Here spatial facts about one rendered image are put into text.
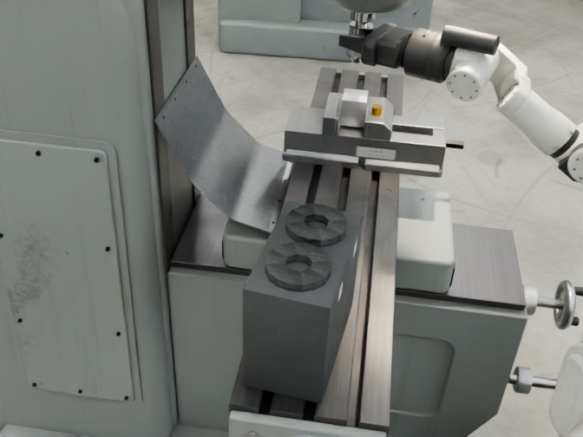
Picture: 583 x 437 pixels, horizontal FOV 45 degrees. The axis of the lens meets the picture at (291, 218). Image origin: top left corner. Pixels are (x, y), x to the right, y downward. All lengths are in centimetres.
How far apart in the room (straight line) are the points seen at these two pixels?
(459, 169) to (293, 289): 261
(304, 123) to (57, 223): 56
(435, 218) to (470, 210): 158
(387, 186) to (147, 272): 54
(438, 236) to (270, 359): 67
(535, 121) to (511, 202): 200
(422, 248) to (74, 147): 73
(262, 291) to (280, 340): 8
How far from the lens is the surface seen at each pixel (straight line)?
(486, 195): 333
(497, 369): 171
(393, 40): 135
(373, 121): 151
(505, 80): 138
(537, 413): 242
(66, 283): 164
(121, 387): 181
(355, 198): 146
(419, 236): 156
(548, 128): 134
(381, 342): 115
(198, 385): 185
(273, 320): 96
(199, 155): 151
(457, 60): 130
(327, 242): 101
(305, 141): 155
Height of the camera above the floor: 175
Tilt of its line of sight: 36 degrees down
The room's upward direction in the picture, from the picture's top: 3 degrees clockwise
